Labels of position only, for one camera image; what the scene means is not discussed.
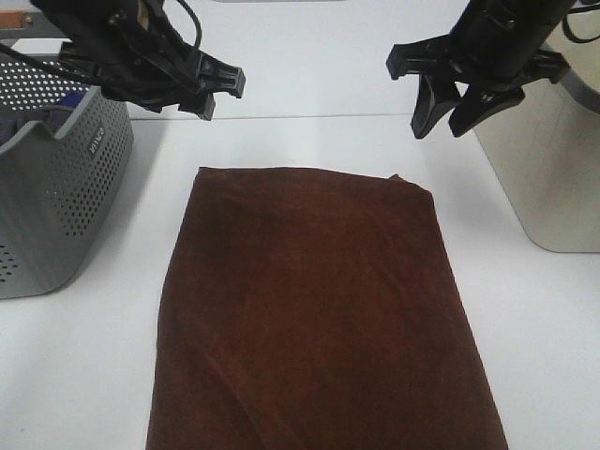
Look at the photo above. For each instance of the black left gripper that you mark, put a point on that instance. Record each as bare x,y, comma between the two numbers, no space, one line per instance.
134,53

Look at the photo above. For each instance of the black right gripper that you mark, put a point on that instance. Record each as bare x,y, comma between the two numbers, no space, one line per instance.
494,47

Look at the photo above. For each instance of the brown towel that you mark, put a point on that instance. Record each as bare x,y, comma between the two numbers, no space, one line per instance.
308,309

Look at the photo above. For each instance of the beige plastic storage bin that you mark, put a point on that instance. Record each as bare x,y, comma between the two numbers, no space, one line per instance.
545,153

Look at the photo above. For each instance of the blue grey laundry in basket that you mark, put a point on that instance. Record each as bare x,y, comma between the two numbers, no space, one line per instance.
53,116

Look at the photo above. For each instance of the grey perforated laundry basket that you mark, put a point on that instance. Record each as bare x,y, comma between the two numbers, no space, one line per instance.
56,188

